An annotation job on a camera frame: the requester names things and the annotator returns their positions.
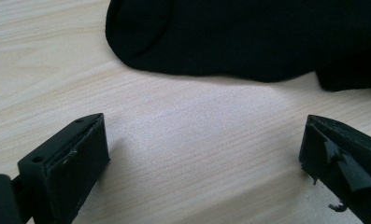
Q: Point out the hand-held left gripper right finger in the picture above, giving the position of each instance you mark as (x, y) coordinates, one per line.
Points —
(345, 155)

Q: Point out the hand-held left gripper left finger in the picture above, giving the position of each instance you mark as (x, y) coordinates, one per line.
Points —
(68, 161)

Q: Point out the black sock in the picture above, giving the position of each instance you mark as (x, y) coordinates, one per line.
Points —
(236, 37)

